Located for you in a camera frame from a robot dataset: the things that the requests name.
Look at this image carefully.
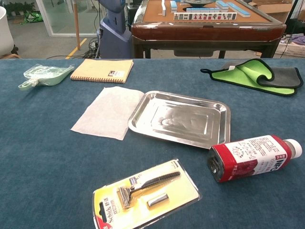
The yellow razor blister pack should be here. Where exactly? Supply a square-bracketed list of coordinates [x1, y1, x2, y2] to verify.
[92, 158, 203, 229]

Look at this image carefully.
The red juice bottle white cap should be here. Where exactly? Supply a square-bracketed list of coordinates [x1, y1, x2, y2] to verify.
[206, 135, 303, 184]

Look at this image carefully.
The short row of blue mahjong tiles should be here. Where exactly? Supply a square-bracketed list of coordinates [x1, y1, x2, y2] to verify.
[186, 7, 221, 13]

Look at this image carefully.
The row of face-up mahjong tiles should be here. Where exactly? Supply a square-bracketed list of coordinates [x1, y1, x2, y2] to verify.
[173, 11, 238, 21]

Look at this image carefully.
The white paper sheet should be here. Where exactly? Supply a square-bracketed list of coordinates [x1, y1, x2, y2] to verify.
[71, 86, 145, 141]

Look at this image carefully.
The brown mahjong table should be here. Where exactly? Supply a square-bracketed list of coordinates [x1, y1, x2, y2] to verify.
[131, 0, 287, 59]

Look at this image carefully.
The green and grey microfibre cloth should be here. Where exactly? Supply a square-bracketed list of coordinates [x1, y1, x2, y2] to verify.
[200, 58, 304, 97]

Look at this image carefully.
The wooden chair frame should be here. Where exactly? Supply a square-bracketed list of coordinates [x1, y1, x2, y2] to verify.
[0, 53, 21, 60]

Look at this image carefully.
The wooden pole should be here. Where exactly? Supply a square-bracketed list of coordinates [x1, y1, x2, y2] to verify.
[72, 0, 81, 51]

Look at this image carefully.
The white round seat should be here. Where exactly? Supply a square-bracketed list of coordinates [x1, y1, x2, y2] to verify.
[0, 6, 14, 57]

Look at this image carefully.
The green bag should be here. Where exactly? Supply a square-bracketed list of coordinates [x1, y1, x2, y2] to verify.
[23, 11, 44, 24]

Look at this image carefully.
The long row of blue mahjong tiles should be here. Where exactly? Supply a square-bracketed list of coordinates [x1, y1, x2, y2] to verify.
[226, 2, 251, 18]

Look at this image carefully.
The white plastic basket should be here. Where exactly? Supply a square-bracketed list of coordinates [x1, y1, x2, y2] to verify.
[275, 35, 305, 58]

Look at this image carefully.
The bundle of black cables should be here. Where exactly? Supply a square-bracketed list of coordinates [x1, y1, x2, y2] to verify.
[46, 35, 100, 60]

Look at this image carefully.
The green plastic scoop in bag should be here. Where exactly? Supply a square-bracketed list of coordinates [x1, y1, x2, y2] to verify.
[18, 63, 75, 92]

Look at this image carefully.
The dark round centre dish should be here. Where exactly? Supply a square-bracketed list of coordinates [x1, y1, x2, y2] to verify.
[183, 0, 214, 7]

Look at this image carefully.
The blue machine base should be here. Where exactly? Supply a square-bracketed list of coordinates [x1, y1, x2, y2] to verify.
[97, 0, 134, 59]

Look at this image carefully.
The stainless steel tray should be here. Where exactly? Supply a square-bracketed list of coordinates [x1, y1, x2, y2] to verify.
[128, 90, 231, 150]

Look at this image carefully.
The kraft spiral notebook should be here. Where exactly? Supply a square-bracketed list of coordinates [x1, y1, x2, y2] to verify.
[70, 59, 134, 84]

